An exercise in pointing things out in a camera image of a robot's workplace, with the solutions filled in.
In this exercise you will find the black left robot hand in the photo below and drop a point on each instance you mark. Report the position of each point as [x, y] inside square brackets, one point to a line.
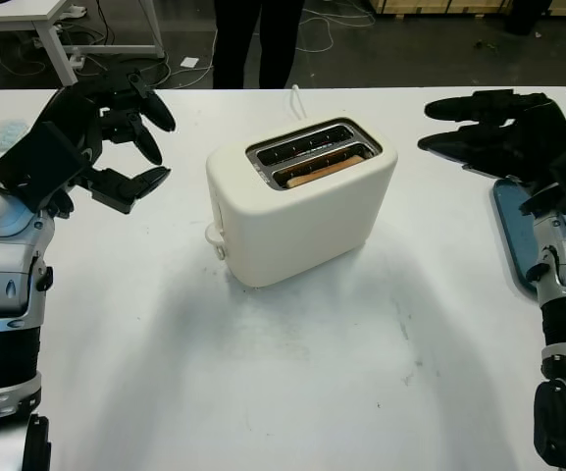
[76, 118]

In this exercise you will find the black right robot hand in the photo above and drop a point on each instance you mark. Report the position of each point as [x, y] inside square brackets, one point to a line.
[523, 132]

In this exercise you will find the slice of toast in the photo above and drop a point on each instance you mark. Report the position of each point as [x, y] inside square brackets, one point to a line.
[324, 172]

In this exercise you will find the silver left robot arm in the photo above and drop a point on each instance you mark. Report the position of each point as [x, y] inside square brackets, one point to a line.
[3, 255]

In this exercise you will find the person's dark legs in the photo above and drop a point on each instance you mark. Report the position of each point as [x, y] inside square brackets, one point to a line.
[258, 44]

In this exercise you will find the cream white toaster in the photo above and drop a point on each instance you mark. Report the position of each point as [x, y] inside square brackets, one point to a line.
[307, 230]

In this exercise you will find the white power strip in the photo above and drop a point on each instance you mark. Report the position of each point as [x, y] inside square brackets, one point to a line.
[77, 60]

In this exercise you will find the light blue ice tray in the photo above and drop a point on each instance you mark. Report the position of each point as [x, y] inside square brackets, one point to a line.
[10, 132]

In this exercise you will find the blue plastic tray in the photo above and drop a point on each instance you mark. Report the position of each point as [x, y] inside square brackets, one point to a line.
[513, 221]

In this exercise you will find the white sneakers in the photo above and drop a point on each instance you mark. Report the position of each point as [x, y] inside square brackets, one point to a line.
[74, 11]

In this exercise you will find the white desk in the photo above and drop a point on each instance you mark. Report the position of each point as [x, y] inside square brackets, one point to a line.
[13, 12]

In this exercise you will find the white paper sheet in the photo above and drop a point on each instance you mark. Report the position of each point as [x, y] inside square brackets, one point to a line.
[189, 62]

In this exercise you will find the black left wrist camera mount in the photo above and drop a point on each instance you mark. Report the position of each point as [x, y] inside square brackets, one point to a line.
[42, 162]

